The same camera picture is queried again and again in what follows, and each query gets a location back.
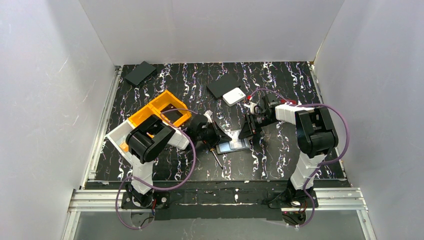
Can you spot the aluminium front rail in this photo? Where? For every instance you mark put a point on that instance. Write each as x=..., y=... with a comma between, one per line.
x=107, y=200

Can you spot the aluminium left side rail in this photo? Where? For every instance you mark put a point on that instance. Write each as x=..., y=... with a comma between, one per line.
x=94, y=155

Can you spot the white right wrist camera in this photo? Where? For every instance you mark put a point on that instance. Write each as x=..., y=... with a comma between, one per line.
x=250, y=105

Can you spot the black card in bin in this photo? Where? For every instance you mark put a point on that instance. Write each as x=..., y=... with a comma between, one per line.
x=171, y=114

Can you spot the yellow black screwdriver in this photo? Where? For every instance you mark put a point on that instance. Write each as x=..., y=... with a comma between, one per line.
x=212, y=150

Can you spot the white rectangular box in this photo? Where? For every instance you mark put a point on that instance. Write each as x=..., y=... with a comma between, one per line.
x=233, y=96

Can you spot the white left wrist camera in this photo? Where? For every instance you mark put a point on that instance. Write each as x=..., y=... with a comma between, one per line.
x=208, y=114

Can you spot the yellow plastic bin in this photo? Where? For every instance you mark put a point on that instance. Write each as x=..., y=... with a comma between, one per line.
x=159, y=112

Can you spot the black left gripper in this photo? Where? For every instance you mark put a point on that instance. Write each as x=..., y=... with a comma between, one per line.
x=216, y=135

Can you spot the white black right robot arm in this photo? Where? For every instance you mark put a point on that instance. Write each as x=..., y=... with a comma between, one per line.
x=315, y=132

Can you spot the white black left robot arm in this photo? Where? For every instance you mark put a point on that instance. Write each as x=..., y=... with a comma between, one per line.
x=142, y=180

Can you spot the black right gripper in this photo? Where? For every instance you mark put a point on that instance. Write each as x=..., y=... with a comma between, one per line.
x=248, y=125

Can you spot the white plastic bin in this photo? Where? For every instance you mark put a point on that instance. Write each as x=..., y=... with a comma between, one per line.
x=118, y=136

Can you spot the black flat box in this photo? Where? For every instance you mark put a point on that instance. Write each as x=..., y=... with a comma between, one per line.
x=223, y=85

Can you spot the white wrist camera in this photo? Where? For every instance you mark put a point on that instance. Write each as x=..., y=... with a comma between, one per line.
x=250, y=105
x=208, y=114

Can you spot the black flat pad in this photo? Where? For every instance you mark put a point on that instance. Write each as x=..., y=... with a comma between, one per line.
x=140, y=74

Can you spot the red leather card holder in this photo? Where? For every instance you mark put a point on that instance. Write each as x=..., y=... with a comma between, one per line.
x=288, y=102

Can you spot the aluminium rail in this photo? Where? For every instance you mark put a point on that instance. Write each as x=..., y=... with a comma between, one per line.
x=94, y=155
x=107, y=200

